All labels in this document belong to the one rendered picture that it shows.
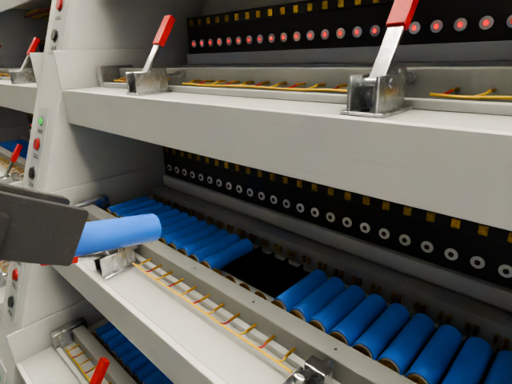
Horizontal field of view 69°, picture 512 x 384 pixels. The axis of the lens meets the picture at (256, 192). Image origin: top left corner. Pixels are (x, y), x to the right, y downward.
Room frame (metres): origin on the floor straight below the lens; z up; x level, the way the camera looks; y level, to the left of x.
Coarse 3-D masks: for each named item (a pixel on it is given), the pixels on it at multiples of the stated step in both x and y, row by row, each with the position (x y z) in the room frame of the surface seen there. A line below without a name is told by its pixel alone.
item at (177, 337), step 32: (64, 192) 0.53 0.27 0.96; (96, 192) 0.57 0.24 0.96; (128, 192) 0.61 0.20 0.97; (192, 192) 0.57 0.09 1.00; (288, 224) 0.44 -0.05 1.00; (384, 256) 0.36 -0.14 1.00; (96, 288) 0.39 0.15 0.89; (128, 288) 0.37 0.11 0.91; (160, 288) 0.37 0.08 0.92; (448, 288) 0.32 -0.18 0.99; (480, 288) 0.30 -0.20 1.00; (128, 320) 0.35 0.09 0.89; (160, 320) 0.33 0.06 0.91; (192, 320) 0.32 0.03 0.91; (224, 320) 0.32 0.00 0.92; (160, 352) 0.31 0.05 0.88; (192, 352) 0.29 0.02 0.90; (224, 352) 0.29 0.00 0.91; (256, 352) 0.29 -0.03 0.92
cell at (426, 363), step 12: (444, 336) 0.27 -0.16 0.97; (456, 336) 0.27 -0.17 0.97; (432, 348) 0.26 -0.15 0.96; (444, 348) 0.26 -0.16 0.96; (456, 348) 0.27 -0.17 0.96; (420, 360) 0.25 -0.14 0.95; (432, 360) 0.25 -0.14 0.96; (444, 360) 0.25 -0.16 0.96; (408, 372) 0.25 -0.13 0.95; (420, 372) 0.24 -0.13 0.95; (432, 372) 0.24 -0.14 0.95
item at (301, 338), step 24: (96, 216) 0.50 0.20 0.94; (168, 264) 0.38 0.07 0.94; (192, 264) 0.37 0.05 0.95; (168, 288) 0.36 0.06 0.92; (192, 288) 0.35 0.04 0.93; (216, 288) 0.33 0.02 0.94; (240, 288) 0.33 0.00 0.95; (240, 312) 0.31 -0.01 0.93; (264, 312) 0.30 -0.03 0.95; (288, 312) 0.30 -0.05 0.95; (240, 336) 0.29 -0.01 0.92; (288, 336) 0.28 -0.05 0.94; (312, 336) 0.27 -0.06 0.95; (336, 360) 0.25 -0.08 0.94; (360, 360) 0.25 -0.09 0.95
